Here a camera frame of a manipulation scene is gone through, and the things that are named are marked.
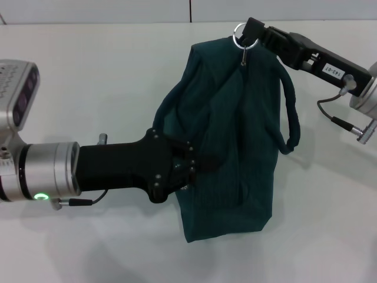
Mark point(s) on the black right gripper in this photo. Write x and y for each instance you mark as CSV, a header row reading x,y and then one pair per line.
x,y
330,63

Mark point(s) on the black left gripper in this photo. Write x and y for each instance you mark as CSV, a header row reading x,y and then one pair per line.
x,y
123,171

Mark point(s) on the dark teal insulated lunch bag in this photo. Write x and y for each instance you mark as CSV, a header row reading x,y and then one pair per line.
x,y
232,147

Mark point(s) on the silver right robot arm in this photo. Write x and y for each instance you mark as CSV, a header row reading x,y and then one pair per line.
x,y
366,97

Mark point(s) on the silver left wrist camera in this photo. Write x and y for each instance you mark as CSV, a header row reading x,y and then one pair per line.
x,y
20,94

